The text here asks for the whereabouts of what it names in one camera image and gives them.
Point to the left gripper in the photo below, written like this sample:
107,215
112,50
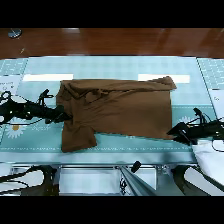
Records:
56,115

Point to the silver frame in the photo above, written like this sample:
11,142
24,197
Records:
140,186

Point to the brown T-shirt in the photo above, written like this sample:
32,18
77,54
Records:
126,110

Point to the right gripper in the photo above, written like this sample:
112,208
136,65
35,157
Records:
182,131

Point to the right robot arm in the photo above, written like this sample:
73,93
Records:
208,128

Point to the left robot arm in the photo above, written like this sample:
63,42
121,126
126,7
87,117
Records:
23,108

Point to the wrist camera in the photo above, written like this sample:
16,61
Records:
44,96
199,115

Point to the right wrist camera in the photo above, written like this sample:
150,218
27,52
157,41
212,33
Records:
199,115

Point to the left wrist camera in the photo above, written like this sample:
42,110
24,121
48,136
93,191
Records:
44,96

